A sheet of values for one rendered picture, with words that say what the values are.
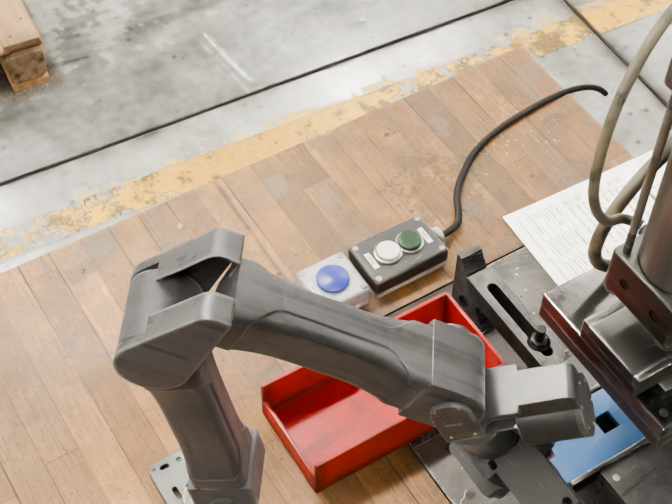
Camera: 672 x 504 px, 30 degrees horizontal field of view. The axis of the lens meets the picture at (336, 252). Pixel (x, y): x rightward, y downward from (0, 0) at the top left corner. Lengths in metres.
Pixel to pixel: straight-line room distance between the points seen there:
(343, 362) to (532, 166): 0.72
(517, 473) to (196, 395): 0.30
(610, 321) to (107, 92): 2.06
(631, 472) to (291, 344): 0.47
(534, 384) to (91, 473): 0.55
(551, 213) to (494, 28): 1.64
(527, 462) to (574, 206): 0.56
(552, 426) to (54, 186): 1.95
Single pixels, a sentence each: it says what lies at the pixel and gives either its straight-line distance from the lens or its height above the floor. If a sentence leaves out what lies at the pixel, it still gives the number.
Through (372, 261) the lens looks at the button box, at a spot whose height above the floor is 0.93.
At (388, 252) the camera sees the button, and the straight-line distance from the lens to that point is 1.52.
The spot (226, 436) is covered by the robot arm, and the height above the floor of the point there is 1.13.
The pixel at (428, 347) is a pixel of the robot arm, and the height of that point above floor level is 1.27.
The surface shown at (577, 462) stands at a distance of 1.33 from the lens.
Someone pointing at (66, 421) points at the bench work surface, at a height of 0.90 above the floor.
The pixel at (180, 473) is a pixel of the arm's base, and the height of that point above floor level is 0.91.
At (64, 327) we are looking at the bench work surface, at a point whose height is 0.90.
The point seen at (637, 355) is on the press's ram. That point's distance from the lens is 1.18.
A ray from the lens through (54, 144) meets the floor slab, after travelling 2.98.
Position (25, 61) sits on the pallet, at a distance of 3.07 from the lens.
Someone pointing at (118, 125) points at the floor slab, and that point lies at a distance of 3.00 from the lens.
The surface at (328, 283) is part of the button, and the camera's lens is 1.49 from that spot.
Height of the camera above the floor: 2.13
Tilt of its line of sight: 52 degrees down
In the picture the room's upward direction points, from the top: 1 degrees clockwise
